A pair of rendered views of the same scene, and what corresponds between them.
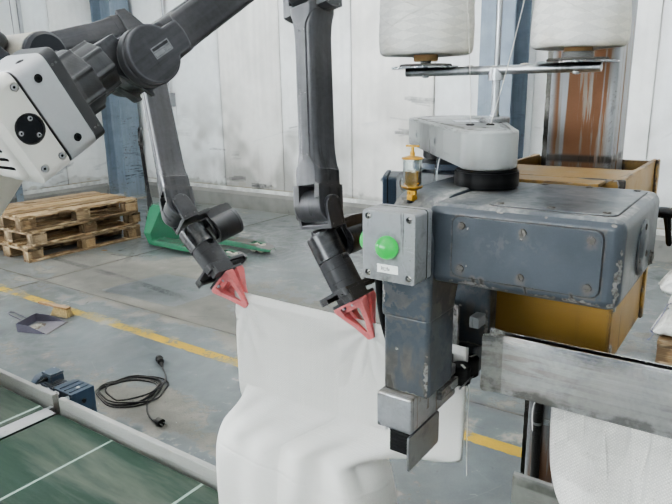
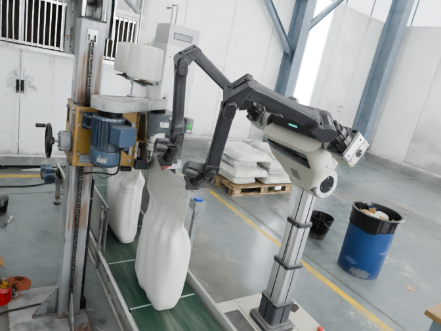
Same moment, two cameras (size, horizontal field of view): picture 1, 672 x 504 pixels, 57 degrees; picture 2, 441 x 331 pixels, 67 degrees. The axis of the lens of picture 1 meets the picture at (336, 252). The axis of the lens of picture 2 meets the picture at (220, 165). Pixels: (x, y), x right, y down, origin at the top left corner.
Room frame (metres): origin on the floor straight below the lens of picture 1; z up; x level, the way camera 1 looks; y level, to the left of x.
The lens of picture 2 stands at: (2.60, 0.82, 1.65)
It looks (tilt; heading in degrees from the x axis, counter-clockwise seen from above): 16 degrees down; 199
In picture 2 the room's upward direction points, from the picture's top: 12 degrees clockwise
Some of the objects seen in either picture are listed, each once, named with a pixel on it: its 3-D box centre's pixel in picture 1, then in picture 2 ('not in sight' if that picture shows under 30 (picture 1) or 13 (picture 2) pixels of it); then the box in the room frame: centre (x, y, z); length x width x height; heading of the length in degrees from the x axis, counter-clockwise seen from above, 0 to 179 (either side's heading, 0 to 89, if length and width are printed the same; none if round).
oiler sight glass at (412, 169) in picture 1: (412, 172); not in sight; (0.82, -0.10, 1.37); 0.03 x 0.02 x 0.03; 55
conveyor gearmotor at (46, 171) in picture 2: not in sight; (50, 173); (0.23, -1.72, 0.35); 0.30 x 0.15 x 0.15; 55
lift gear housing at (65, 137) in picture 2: not in sight; (63, 140); (1.28, -0.51, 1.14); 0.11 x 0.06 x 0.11; 55
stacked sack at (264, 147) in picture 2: not in sight; (269, 150); (-2.62, -0.21, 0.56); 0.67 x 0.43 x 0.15; 55
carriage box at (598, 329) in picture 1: (563, 248); (100, 132); (1.12, -0.42, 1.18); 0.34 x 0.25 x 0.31; 145
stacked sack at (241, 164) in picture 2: not in sight; (235, 157); (-2.06, -0.57, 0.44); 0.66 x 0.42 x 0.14; 49
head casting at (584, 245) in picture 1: (520, 282); (155, 130); (0.82, -0.25, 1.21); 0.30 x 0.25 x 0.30; 55
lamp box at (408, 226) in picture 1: (396, 243); (186, 125); (0.76, -0.08, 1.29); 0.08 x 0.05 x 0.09; 55
